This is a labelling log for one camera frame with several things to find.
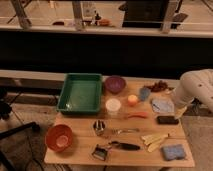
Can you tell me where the yellow banana bunch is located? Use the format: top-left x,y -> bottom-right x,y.
141,133 -> 169,152

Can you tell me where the metal measuring cup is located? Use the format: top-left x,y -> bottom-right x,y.
93,120 -> 105,136

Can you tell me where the red bowl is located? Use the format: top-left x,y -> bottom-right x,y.
45,124 -> 73,152

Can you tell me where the orange carrot toy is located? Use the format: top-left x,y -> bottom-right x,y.
126,112 -> 148,118

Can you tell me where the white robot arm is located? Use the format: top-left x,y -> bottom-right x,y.
170,69 -> 213,119

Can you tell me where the purple bowl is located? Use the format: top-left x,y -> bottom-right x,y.
104,76 -> 126,94

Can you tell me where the black rectangular block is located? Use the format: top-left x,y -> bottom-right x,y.
157,116 -> 179,125

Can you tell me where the blue sponge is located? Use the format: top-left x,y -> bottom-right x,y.
161,144 -> 186,161

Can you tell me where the small orange cup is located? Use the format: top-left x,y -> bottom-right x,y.
127,95 -> 139,106

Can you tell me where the green plastic tray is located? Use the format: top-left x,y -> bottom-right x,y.
57,73 -> 102,115

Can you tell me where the light blue cloth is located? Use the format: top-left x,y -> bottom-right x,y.
151,98 -> 174,114

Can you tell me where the white lidded plastic cup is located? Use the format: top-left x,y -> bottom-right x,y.
105,98 -> 121,117

